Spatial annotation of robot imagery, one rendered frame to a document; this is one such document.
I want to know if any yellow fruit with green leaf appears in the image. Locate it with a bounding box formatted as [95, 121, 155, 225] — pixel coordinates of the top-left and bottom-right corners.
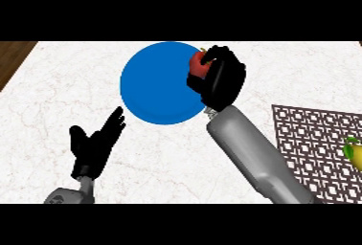
[343, 136, 362, 172]

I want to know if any brown patterned placemat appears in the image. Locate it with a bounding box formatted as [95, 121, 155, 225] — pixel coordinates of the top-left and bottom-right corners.
[270, 103, 362, 205]

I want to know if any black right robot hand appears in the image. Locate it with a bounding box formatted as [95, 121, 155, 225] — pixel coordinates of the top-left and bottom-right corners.
[185, 44, 247, 113]

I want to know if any blue round plate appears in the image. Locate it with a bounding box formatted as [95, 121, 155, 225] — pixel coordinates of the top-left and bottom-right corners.
[118, 41, 213, 126]

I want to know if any red bell pepper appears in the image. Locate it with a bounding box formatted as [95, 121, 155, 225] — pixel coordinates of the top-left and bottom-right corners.
[188, 47, 214, 79]

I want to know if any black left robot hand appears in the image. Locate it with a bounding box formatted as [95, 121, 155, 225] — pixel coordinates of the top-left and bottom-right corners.
[68, 105, 127, 181]

